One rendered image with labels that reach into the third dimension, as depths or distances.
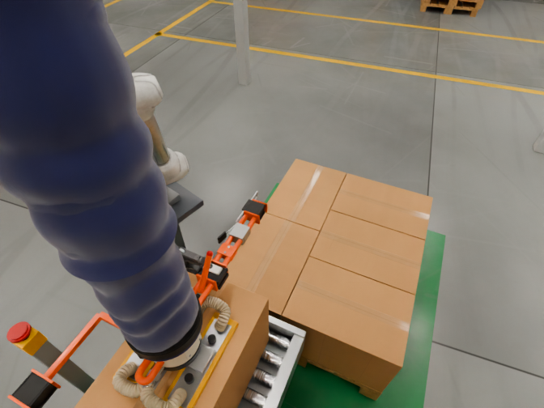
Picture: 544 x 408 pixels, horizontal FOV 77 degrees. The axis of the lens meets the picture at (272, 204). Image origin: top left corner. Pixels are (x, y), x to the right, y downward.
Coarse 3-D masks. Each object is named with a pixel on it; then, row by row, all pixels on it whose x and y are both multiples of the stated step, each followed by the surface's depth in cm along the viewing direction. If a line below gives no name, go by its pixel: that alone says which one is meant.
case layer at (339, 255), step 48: (288, 192) 232; (336, 192) 232; (384, 192) 232; (288, 240) 203; (336, 240) 203; (384, 240) 203; (288, 288) 181; (336, 288) 181; (384, 288) 181; (336, 336) 163; (384, 336) 163; (384, 384) 173
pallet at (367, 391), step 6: (300, 360) 200; (306, 360) 196; (318, 366) 194; (330, 372) 193; (336, 372) 189; (342, 378) 191; (348, 378) 187; (360, 384) 186; (360, 390) 192; (366, 390) 188; (372, 390) 184; (366, 396) 194; (372, 396) 190; (378, 396) 186
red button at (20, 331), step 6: (18, 324) 116; (24, 324) 116; (12, 330) 114; (18, 330) 114; (24, 330) 114; (30, 330) 115; (6, 336) 113; (12, 336) 113; (18, 336) 113; (24, 336) 113; (12, 342) 113
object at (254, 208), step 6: (252, 204) 147; (258, 204) 147; (264, 204) 147; (246, 210) 144; (252, 210) 144; (258, 210) 144; (264, 210) 150; (252, 216) 144; (258, 216) 142; (258, 222) 145
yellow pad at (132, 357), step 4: (132, 352) 116; (128, 356) 116; (132, 356) 115; (136, 356) 115; (124, 360) 115; (128, 360) 114; (132, 360) 114; (136, 360) 114; (140, 360) 114; (152, 364) 114; (148, 368) 113; (144, 372) 112; (132, 376) 111; (144, 376) 111; (132, 380) 110
